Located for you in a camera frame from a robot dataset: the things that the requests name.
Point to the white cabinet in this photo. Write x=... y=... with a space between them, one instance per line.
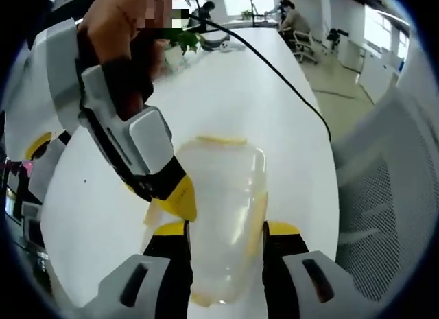
x=377 y=70

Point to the person's right hand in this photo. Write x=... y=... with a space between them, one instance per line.
x=109 y=24

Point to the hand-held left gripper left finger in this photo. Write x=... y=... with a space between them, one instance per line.
x=144 y=278

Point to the grey mesh office chair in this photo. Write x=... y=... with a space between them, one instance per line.
x=391 y=195

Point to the white office chair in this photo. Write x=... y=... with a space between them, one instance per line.
x=303 y=46

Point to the green potted plant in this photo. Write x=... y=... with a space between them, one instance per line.
x=192 y=42

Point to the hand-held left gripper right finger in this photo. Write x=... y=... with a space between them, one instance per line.
x=308 y=278

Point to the black tripod stand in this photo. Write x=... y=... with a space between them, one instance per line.
x=254 y=10

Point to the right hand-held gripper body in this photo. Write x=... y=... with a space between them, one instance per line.
x=58 y=75

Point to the clear plastic box yellow buckles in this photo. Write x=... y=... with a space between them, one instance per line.
x=223 y=209

